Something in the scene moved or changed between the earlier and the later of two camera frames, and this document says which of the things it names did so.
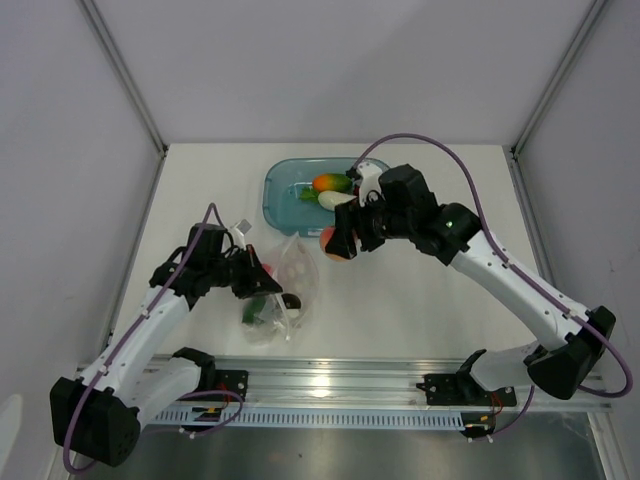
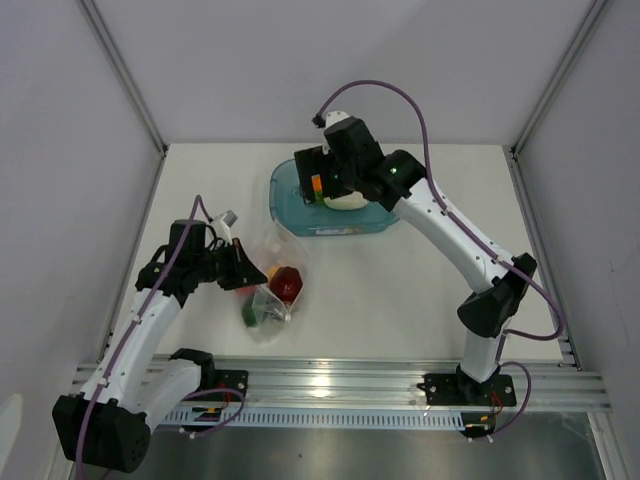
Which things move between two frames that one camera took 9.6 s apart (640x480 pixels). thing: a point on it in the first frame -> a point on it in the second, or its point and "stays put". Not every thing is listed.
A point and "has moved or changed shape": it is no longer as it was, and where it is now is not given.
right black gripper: (348, 220) -> (315, 161)
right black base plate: (462, 389) stays put
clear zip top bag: (273, 318) has moved or changed shape
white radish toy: (329, 199) stays put
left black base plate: (235, 381) stays put
